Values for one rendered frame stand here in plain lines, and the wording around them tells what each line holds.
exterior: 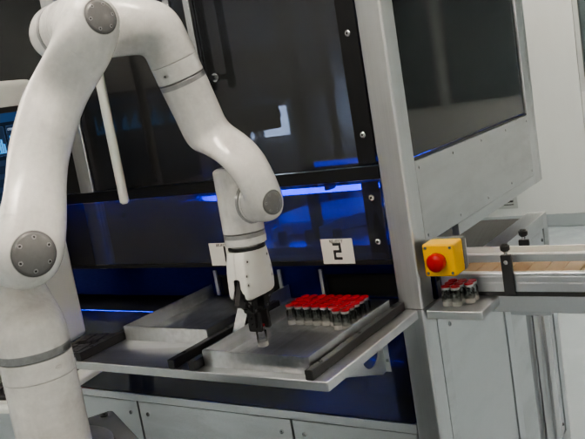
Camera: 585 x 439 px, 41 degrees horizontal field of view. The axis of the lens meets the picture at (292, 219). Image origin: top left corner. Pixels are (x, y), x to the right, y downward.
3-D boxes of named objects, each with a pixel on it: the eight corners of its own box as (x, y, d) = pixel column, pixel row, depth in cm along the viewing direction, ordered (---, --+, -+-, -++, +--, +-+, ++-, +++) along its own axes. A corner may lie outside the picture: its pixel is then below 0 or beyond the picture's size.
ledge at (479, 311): (450, 299, 184) (449, 291, 183) (504, 300, 176) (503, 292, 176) (426, 318, 172) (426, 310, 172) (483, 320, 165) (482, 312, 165)
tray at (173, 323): (212, 296, 216) (211, 284, 215) (291, 297, 201) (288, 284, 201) (125, 340, 188) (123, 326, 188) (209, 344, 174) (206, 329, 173)
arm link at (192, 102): (233, 59, 139) (298, 207, 149) (186, 70, 152) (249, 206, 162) (195, 80, 135) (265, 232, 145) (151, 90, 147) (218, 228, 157)
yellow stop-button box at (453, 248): (438, 267, 175) (433, 236, 174) (468, 266, 171) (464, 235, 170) (425, 277, 169) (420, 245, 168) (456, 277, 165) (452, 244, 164)
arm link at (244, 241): (241, 226, 162) (243, 240, 162) (214, 236, 155) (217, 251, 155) (273, 225, 157) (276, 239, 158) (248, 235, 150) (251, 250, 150)
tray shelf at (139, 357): (200, 302, 219) (199, 296, 219) (432, 307, 180) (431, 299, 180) (70, 368, 180) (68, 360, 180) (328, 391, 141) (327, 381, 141)
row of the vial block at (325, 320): (292, 321, 179) (288, 302, 179) (359, 324, 169) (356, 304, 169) (286, 325, 178) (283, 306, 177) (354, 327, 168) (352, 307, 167)
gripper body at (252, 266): (245, 235, 162) (254, 287, 164) (215, 247, 154) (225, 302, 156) (275, 234, 158) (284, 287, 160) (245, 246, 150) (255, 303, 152)
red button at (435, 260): (433, 268, 169) (430, 251, 168) (450, 268, 167) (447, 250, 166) (426, 273, 166) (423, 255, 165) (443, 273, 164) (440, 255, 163)
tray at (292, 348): (293, 312, 188) (291, 298, 187) (391, 314, 173) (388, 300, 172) (205, 366, 160) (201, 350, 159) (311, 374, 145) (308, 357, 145)
